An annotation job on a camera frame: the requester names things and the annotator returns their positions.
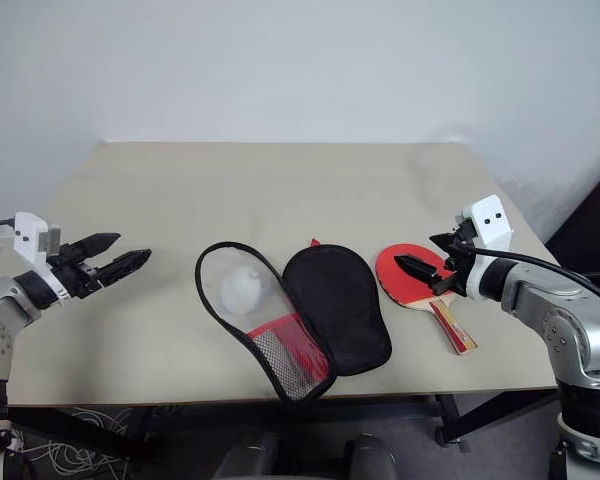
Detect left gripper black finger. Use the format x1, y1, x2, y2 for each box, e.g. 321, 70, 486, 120
72, 231, 122, 259
98, 247, 153, 289

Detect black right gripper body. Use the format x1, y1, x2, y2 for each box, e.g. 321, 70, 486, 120
428, 222, 481, 297

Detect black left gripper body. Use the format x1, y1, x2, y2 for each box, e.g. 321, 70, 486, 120
47, 242, 107, 301

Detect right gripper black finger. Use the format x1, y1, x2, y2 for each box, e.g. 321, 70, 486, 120
429, 231, 459, 251
393, 253, 441, 288

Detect red table tennis paddle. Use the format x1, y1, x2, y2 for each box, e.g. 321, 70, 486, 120
374, 242, 479, 357

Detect black open paddle case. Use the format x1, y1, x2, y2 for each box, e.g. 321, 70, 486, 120
194, 237, 394, 403

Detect white ping pong ball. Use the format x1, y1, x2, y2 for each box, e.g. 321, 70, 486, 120
219, 266, 264, 316

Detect dark rounded shape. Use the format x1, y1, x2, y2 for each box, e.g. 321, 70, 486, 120
341, 433, 399, 480

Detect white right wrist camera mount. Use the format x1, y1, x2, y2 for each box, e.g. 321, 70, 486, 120
453, 195, 514, 301

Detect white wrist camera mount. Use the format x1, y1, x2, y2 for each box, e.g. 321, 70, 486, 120
453, 195, 514, 301
12, 212, 74, 304

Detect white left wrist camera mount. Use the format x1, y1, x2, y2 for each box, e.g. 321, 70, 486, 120
12, 212, 74, 304

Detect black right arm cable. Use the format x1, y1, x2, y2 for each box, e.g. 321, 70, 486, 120
472, 248, 600, 317

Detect white tangled floor cables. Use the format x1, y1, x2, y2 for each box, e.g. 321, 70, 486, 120
22, 404, 134, 477

